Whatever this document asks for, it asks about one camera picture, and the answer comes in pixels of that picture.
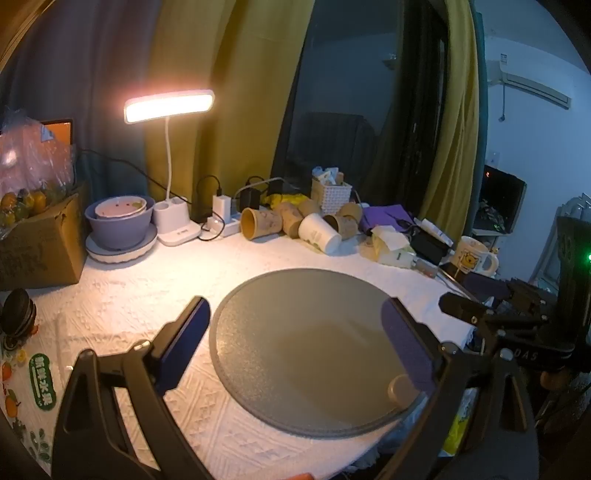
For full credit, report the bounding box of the blue curtain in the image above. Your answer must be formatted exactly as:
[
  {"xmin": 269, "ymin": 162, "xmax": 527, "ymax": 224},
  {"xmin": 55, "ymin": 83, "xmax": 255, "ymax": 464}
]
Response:
[{"xmin": 0, "ymin": 0, "xmax": 163, "ymax": 206}]

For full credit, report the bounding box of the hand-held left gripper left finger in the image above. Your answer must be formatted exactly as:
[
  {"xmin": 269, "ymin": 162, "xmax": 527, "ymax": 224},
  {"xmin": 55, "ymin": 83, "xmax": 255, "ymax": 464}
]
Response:
[{"xmin": 51, "ymin": 295, "xmax": 218, "ymax": 480}]

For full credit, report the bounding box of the grey chair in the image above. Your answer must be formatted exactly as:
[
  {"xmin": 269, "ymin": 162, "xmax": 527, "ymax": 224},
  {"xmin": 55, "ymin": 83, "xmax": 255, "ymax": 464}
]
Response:
[{"xmin": 530, "ymin": 194, "xmax": 591, "ymax": 298}]

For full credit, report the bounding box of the white textured tablecloth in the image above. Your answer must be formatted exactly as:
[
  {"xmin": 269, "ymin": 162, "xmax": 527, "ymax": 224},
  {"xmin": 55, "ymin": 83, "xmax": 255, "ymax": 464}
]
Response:
[{"xmin": 0, "ymin": 226, "xmax": 485, "ymax": 480}]

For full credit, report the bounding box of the white air conditioner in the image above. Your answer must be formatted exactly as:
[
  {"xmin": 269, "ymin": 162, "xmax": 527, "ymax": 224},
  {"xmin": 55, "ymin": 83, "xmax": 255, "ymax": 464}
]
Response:
[{"xmin": 488, "ymin": 68, "xmax": 572, "ymax": 110}]

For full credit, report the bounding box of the clear bag of oranges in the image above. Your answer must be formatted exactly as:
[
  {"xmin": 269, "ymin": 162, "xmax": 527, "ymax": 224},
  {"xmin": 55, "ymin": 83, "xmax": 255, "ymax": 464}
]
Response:
[{"xmin": 0, "ymin": 108, "xmax": 77, "ymax": 228}]

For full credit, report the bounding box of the white woven basket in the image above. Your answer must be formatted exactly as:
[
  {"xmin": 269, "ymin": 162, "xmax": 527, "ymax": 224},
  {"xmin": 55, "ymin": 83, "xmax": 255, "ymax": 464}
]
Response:
[{"xmin": 311, "ymin": 178, "xmax": 353, "ymax": 216}]

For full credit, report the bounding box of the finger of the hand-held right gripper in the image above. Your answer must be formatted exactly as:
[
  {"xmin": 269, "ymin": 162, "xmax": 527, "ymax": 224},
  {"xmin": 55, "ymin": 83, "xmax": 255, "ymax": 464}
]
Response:
[
  {"xmin": 438, "ymin": 292, "xmax": 497, "ymax": 326},
  {"xmin": 505, "ymin": 279, "xmax": 552, "ymax": 317}
]

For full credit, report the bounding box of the black power adapter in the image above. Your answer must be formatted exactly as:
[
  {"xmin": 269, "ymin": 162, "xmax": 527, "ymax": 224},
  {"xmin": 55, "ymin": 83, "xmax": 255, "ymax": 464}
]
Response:
[{"xmin": 237, "ymin": 186, "xmax": 262, "ymax": 212}]

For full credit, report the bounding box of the orange panel with dark frame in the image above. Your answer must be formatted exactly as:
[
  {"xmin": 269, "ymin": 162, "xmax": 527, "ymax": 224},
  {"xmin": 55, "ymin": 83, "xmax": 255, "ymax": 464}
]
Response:
[{"xmin": 39, "ymin": 119, "xmax": 75, "ymax": 145}]

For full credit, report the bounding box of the black round case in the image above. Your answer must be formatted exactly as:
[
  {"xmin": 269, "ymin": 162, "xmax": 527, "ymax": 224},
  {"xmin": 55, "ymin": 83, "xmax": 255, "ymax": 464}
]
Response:
[{"xmin": 0, "ymin": 288, "xmax": 38, "ymax": 352}]

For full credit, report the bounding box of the dark purple notebook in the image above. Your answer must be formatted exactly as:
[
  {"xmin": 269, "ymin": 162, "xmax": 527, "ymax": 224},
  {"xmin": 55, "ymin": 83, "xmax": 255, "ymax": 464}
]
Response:
[{"xmin": 461, "ymin": 271, "xmax": 511, "ymax": 304}]

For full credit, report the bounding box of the black cable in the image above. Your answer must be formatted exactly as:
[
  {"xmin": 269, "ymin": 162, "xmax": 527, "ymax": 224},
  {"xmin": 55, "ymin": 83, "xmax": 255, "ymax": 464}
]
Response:
[{"xmin": 81, "ymin": 148, "xmax": 223, "ymax": 223}]

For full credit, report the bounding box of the purple cloth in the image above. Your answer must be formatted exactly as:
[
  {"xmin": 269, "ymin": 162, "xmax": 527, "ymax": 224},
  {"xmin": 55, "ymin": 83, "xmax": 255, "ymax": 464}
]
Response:
[{"xmin": 359, "ymin": 203, "xmax": 415, "ymax": 234}]

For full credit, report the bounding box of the large brown paper cup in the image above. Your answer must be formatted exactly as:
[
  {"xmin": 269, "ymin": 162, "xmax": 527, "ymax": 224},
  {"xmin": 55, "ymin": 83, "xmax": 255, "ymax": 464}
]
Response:
[{"xmin": 240, "ymin": 207, "xmax": 283, "ymax": 241}]

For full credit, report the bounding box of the round grey mat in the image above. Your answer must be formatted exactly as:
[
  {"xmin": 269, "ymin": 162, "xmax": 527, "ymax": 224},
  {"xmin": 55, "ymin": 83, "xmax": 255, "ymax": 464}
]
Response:
[{"xmin": 209, "ymin": 268, "xmax": 437, "ymax": 437}]

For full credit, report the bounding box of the small beige cup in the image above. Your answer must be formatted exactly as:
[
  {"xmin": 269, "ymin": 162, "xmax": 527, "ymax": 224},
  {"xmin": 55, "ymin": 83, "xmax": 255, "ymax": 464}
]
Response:
[{"xmin": 387, "ymin": 374, "xmax": 419, "ymax": 404}]

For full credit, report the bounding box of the yellow packet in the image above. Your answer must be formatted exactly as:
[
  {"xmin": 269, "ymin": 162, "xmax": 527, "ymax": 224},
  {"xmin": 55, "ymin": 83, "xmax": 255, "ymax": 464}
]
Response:
[{"xmin": 264, "ymin": 193, "xmax": 303, "ymax": 209}]

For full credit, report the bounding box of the pink bowl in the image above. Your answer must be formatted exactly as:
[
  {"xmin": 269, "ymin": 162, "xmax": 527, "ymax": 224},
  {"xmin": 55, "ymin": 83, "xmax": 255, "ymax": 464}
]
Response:
[{"xmin": 95, "ymin": 196, "xmax": 148, "ymax": 219}]

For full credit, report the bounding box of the tissue pack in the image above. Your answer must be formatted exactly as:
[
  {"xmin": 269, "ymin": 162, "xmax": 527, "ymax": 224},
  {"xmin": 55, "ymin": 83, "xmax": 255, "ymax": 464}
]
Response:
[{"xmin": 369, "ymin": 224, "xmax": 417, "ymax": 268}]

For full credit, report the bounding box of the white paper cup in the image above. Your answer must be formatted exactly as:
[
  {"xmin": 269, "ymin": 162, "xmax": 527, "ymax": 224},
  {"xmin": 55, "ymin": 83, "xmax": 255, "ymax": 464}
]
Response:
[{"xmin": 298, "ymin": 212, "xmax": 342, "ymax": 256}]

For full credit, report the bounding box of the fruit printed plastic bag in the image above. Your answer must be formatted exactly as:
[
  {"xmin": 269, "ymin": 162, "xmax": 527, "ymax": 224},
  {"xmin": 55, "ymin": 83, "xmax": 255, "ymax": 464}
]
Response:
[{"xmin": 0, "ymin": 342, "xmax": 61, "ymax": 464}]

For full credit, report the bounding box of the white power strip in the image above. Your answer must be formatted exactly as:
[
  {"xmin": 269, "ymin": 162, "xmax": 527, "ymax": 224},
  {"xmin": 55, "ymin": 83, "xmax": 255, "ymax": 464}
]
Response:
[{"xmin": 201, "ymin": 213, "xmax": 243, "ymax": 239}]

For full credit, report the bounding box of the white desk lamp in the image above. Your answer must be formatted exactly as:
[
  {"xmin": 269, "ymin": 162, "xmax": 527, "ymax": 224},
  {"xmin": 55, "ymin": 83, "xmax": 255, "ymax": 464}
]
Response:
[{"xmin": 124, "ymin": 89, "xmax": 216, "ymax": 247}]

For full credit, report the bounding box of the yellow curtain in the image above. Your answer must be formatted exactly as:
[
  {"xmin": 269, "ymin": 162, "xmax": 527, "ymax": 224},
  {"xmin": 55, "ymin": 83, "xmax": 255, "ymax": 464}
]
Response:
[
  {"xmin": 144, "ymin": 0, "xmax": 315, "ymax": 228},
  {"xmin": 417, "ymin": 0, "xmax": 482, "ymax": 241}
]

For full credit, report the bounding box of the white tube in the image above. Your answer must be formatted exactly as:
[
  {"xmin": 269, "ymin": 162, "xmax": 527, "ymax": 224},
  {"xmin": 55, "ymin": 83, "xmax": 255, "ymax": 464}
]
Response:
[{"xmin": 414, "ymin": 218, "xmax": 456, "ymax": 246}]

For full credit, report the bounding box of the black computer case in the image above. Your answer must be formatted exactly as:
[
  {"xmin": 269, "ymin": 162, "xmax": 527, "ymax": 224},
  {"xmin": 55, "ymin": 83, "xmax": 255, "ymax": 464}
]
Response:
[{"xmin": 472, "ymin": 165, "xmax": 528, "ymax": 237}]

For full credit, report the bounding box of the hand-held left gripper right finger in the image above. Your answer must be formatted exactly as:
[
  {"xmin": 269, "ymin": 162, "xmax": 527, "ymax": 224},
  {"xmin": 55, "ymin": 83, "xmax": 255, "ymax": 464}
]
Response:
[{"xmin": 373, "ymin": 298, "xmax": 542, "ymax": 480}]

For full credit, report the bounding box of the white scalloped plate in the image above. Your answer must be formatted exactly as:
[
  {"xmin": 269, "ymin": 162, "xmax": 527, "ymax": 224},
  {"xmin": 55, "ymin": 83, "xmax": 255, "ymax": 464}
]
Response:
[{"xmin": 85, "ymin": 224, "xmax": 159, "ymax": 265}]

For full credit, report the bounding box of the cardboard box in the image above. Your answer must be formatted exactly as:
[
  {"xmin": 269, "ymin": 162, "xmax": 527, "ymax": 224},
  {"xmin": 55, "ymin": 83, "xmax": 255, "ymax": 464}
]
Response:
[{"xmin": 0, "ymin": 185, "xmax": 90, "ymax": 291}]

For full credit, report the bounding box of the black box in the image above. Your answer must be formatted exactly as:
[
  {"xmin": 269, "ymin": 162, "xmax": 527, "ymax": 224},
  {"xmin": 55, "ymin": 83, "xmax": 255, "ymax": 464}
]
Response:
[{"xmin": 410, "ymin": 228, "xmax": 451, "ymax": 265}]

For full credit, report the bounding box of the purple bowl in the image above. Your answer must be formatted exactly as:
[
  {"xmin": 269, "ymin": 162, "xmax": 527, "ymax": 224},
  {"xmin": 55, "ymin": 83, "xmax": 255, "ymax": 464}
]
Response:
[{"xmin": 84, "ymin": 196, "xmax": 156, "ymax": 251}]

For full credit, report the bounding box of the white bear print mug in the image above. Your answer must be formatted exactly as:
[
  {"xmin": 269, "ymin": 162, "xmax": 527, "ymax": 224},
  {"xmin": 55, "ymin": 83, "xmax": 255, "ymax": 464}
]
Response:
[{"xmin": 450, "ymin": 236, "xmax": 500, "ymax": 278}]

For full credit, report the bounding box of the yellow plastic bag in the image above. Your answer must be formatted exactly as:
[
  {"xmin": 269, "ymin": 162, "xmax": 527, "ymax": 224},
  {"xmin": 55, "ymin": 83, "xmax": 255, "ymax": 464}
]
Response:
[{"xmin": 442, "ymin": 405, "xmax": 477, "ymax": 457}]

